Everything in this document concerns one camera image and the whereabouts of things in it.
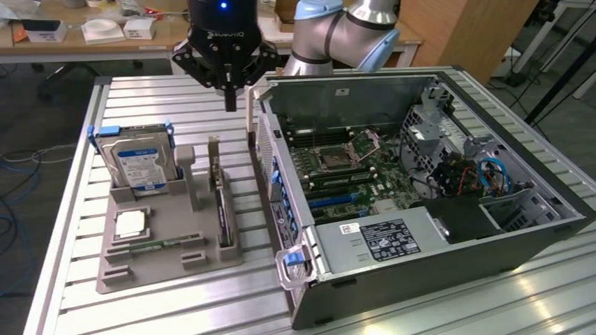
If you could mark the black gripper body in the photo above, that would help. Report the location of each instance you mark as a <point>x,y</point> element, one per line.
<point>223,28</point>

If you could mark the white tape roll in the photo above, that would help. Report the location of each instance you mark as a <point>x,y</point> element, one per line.
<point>98,3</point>

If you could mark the CPU socket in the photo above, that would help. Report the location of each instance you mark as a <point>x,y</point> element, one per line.
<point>335,158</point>

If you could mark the blue expansion slot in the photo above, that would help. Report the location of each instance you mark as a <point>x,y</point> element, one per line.
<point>331,201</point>

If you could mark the graphics card with metal bracket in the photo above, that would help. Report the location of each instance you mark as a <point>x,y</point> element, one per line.
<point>223,216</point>

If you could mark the black open PC case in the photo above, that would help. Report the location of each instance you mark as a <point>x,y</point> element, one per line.
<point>419,286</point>

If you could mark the orange packet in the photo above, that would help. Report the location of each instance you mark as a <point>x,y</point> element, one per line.
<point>19,35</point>

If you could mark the white paper label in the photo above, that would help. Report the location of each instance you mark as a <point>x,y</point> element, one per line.
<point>153,47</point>

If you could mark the black slanted pole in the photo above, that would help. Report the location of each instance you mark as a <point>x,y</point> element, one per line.
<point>559,83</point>

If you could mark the brown cardboard box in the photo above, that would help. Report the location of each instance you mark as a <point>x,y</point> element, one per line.
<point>285,10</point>

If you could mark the green motherboard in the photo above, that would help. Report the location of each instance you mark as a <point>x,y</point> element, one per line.
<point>369,195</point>

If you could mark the perforated metal disk cage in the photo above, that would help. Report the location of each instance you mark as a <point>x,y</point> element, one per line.
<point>429,136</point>

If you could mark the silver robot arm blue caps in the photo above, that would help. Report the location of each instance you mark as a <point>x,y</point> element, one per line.
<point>322,38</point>

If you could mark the silver CPU chip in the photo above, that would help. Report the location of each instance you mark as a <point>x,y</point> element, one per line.
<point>130,223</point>

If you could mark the hard disk with blue caddy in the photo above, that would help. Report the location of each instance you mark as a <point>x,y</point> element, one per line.
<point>139,164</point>

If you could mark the grey power supply unit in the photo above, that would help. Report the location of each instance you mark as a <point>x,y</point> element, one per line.
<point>387,240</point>

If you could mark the white box black lid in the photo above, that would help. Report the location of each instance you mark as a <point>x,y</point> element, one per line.
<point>47,35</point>

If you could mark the wooden cabinet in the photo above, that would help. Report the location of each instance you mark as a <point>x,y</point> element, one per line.
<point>489,35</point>

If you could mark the white paper stack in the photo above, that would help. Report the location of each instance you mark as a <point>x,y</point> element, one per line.
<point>279,35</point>

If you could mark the white desk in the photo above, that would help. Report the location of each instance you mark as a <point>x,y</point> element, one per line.
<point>586,87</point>

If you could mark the open metal disk bay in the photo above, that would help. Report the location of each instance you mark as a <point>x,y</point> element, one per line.
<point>535,209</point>

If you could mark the plain white box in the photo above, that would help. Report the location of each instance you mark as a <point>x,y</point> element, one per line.
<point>139,31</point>

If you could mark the grey parts rack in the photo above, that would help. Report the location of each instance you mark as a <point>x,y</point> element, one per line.
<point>163,265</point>

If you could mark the green RAM stick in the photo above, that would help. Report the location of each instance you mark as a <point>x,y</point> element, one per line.
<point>154,245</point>

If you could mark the grey packets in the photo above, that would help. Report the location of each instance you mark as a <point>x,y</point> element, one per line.
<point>130,7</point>

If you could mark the metal socket cover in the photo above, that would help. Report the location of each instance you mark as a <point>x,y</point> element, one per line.
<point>366,143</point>

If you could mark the wooden desk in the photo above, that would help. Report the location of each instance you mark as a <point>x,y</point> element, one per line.
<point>70,49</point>

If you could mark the blue case latch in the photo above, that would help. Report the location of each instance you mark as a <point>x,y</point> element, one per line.
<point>294,260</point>

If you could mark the black chair base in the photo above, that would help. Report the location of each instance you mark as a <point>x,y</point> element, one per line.
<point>61,75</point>

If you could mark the white box round hollow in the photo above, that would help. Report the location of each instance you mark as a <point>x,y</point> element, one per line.
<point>101,35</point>

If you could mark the RAM stick with white label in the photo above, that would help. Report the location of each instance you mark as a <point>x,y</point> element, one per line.
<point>347,180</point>

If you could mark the grey cup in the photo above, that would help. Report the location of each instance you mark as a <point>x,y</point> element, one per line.
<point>75,3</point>

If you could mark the clear plastic bag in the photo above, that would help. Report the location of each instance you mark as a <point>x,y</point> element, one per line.
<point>19,10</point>

